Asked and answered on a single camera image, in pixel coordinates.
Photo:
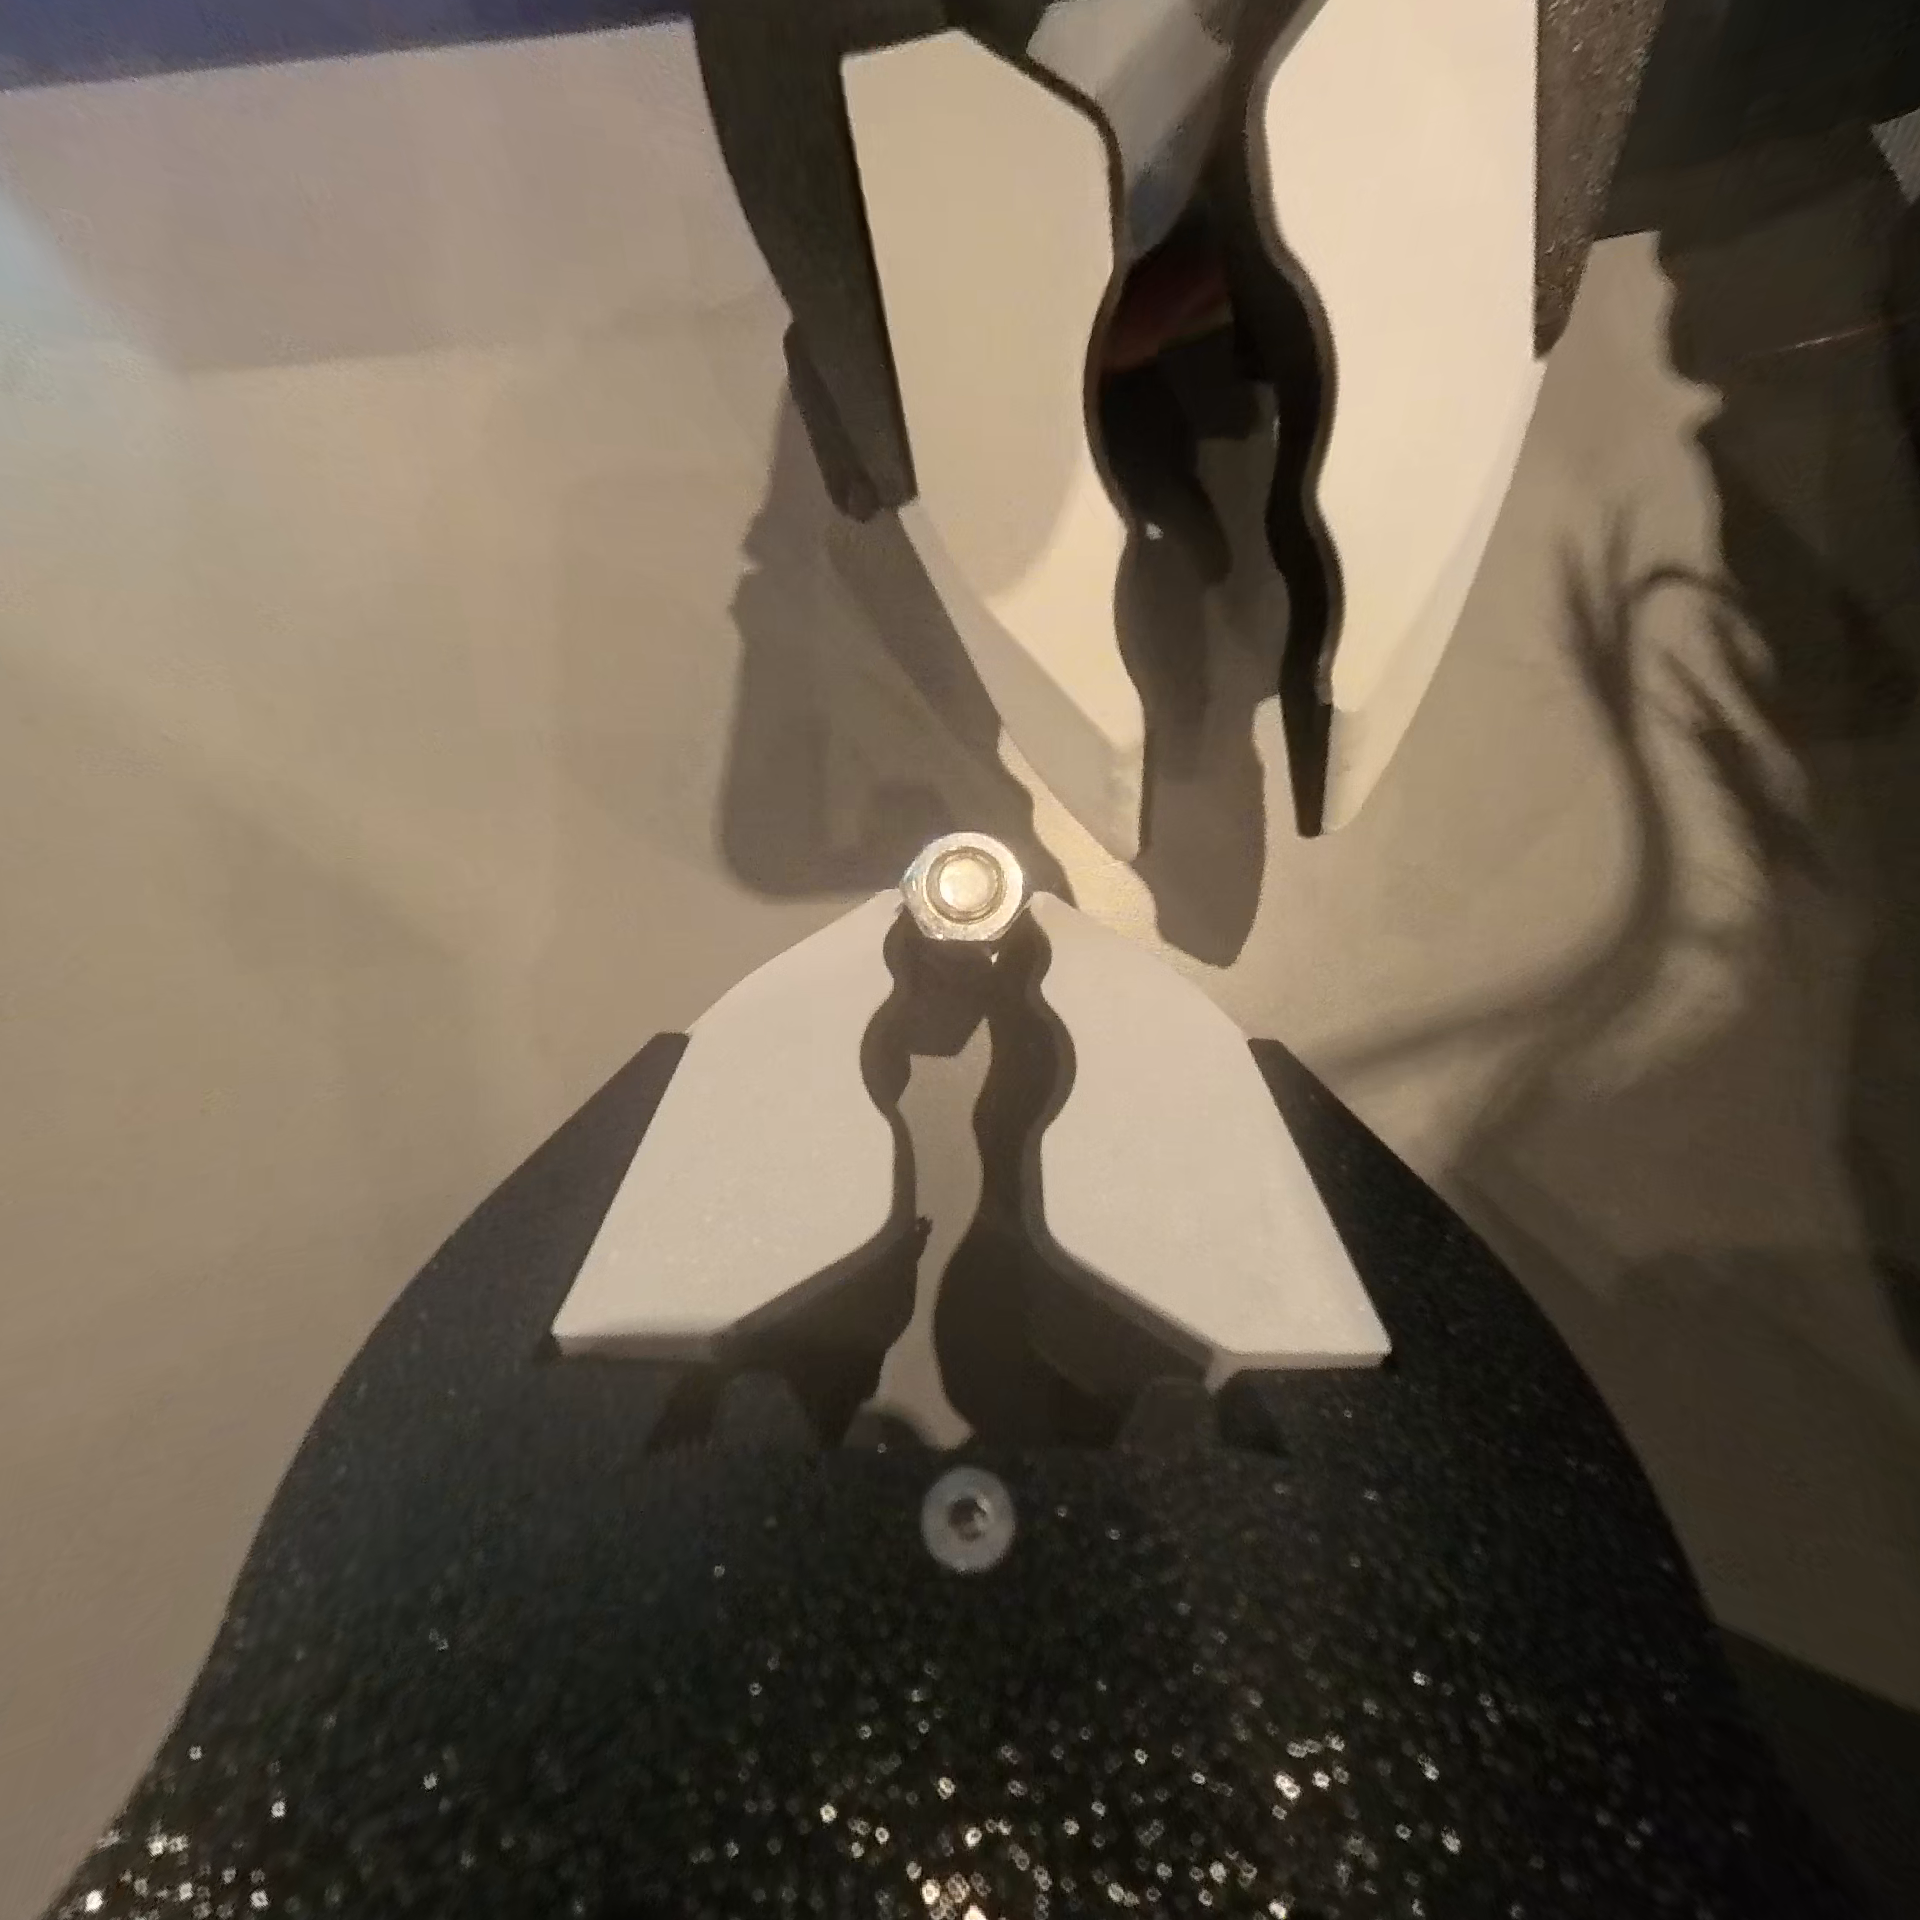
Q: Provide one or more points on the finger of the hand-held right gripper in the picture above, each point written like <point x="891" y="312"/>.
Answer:
<point x="1424" y="301"/>
<point x="975" y="376"/>

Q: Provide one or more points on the dark blue panel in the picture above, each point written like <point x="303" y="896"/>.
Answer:
<point x="300" y="30"/>

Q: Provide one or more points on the silver bolt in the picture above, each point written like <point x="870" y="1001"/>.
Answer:
<point x="961" y="890"/>

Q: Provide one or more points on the person's right hand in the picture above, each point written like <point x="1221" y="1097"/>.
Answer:
<point x="1178" y="310"/>

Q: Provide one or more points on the silver hex nut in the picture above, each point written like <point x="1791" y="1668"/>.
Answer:
<point x="915" y="893"/>

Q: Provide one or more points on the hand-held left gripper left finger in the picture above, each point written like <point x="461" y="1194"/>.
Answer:
<point x="750" y="1185"/>

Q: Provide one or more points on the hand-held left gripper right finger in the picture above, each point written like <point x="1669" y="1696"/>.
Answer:
<point x="1183" y="1185"/>

